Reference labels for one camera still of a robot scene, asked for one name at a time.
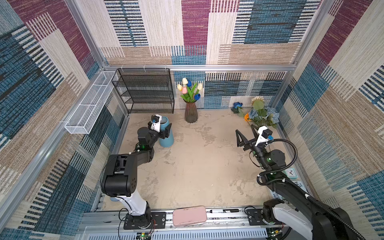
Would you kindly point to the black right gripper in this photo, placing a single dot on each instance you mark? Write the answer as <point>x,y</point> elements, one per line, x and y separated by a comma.
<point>244,140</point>

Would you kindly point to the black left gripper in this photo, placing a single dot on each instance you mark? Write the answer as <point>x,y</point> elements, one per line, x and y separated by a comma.
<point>165,134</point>

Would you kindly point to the teal ceramic vase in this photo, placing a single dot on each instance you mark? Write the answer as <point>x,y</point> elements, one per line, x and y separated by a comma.
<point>168,142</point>

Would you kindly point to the dusty blue rose bunch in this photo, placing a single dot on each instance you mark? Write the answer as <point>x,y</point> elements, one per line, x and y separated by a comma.
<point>268,117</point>

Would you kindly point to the dark blue artificial rose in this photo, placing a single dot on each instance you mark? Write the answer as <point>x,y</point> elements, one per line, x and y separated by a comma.
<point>237,108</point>

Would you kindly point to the red glass vase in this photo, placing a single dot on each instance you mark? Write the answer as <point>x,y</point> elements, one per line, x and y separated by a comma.
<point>191,112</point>

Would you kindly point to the cream artificial sunflower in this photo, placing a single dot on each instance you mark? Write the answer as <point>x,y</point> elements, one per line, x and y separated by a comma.
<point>258,103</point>

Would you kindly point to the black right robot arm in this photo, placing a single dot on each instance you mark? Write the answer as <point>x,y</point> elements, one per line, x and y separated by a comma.
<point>310,217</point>

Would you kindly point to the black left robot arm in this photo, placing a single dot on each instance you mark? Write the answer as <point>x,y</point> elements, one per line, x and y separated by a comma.
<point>120,180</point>

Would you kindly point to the small teal alarm clock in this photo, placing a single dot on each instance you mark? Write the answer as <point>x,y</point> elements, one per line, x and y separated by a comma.
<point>291,173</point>

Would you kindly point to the pink pencil case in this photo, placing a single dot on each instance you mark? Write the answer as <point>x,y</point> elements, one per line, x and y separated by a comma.
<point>189,216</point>

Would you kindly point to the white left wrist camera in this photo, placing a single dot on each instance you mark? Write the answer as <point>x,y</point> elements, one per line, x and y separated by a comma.
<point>155,123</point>

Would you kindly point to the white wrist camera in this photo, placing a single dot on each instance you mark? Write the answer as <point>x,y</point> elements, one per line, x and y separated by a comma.
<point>155,123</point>
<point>264,137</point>

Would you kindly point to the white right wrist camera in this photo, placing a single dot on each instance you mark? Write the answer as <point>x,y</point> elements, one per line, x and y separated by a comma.
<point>264,137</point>

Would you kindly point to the black wire shelf rack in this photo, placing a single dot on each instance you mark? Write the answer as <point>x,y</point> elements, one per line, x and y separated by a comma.
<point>145,90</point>

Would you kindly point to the white wire mesh basket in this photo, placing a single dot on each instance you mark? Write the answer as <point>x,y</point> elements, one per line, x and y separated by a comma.
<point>87,112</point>

